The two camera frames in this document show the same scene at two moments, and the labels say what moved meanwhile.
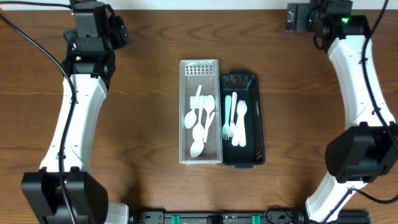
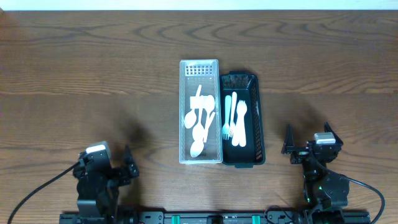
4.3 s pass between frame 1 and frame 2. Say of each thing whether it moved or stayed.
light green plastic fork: stayed
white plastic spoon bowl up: stayed
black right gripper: moved
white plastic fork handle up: stayed
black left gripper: moved
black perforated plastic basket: stayed
